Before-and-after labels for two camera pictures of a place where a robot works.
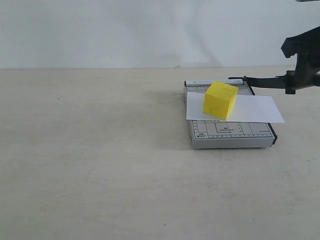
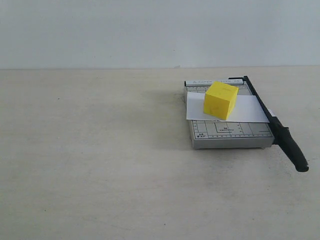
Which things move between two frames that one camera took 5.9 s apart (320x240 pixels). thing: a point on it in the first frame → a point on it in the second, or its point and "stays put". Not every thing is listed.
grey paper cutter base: (214, 134) stays put
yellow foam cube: (219, 99) stays put
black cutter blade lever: (287, 82) → (282, 136)
